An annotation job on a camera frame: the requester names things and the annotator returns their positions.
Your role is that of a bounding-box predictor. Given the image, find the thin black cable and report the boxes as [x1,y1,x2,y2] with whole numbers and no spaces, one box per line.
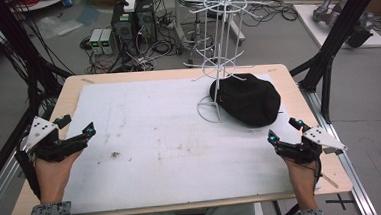
[291,156,325,195]

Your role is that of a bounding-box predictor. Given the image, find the white wire display rack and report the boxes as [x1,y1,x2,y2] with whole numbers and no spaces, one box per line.
[178,0,271,126]

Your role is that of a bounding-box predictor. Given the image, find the black cable bundle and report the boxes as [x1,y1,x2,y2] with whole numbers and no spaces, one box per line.
[240,0,300,28]

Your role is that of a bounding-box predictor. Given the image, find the white floor board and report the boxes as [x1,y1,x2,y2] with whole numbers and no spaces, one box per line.
[292,0,381,54]

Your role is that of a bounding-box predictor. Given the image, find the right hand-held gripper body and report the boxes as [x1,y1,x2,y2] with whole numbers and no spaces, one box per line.
[273,123,349,167]

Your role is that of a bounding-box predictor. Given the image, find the tangle of floor cables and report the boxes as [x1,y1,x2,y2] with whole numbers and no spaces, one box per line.
[77,19,190,76]

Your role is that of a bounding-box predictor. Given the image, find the aluminium rail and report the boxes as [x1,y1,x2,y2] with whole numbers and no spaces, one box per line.
[0,149,31,215]
[297,81,380,215]

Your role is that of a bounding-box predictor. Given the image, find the clear plastic bag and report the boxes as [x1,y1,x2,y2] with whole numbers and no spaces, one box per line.
[35,13,85,40]

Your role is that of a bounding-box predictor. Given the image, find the strip of masking tape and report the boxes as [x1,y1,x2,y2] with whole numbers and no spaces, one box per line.
[320,172,340,191]

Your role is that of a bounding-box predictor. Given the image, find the black hat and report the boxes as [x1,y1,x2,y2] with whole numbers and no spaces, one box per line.
[208,70,284,131]

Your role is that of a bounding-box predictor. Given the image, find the person's right hand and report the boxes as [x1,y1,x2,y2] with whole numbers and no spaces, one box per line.
[282,155,324,213]

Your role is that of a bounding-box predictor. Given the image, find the black metal frame post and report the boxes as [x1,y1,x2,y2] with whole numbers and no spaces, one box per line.
[0,0,74,110]
[285,0,381,126]

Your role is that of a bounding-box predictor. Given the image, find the black tape cross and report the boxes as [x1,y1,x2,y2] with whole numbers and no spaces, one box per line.
[324,192,356,212]

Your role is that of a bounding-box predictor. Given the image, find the white box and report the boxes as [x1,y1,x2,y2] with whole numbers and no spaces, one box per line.
[123,0,138,13]

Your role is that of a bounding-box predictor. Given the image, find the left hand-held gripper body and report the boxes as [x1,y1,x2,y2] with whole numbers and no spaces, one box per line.
[13,113,92,165]

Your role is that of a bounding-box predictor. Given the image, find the round white table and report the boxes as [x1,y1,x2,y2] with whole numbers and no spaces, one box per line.
[7,0,70,13]

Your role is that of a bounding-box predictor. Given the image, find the person's left hand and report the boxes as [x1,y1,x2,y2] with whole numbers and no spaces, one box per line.
[33,149,86,206]

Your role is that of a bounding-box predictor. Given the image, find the black computer tower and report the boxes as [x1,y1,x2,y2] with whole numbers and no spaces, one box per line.
[109,0,140,57]
[134,0,159,48]

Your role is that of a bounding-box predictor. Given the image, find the white table mat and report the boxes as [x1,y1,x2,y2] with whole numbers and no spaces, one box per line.
[56,70,307,215]

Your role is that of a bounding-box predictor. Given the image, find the black wrist strap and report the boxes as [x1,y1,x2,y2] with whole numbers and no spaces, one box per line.
[13,148,42,202]

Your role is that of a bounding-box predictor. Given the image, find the black round stool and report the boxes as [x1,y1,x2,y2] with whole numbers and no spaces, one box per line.
[173,0,224,57]

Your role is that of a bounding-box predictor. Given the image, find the blue sheet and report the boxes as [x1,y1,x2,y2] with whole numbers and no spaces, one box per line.
[74,4,103,27]

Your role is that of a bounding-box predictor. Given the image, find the grey power supply unit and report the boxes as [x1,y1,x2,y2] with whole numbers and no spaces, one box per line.
[99,27,116,56]
[88,28,105,57]

